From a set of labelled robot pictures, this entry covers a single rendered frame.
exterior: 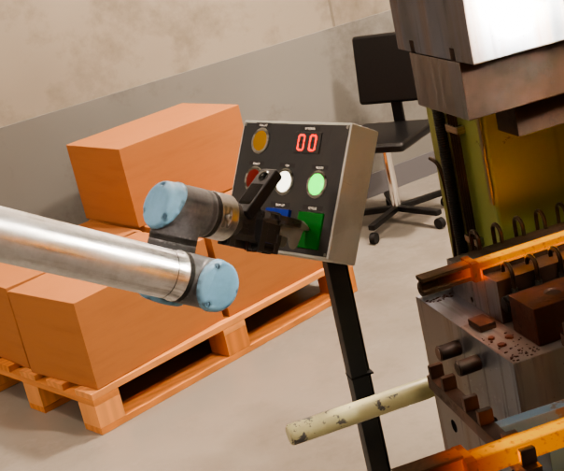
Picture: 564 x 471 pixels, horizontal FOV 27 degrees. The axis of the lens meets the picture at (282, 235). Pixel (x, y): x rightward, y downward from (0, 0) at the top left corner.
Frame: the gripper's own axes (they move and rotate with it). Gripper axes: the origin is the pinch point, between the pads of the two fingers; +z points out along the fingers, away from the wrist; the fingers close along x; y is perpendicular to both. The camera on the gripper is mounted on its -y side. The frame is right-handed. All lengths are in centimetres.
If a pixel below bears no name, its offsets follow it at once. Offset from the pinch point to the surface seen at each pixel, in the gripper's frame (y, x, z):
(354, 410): 35.6, 7.6, 16.1
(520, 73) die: -27, 58, -13
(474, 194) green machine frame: -11.1, 28.1, 17.4
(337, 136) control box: -18.6, 3.5, 1.7
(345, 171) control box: -11.7, 7.0, 2.1
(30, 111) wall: -42, -286, 92
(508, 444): 27, 91, -45
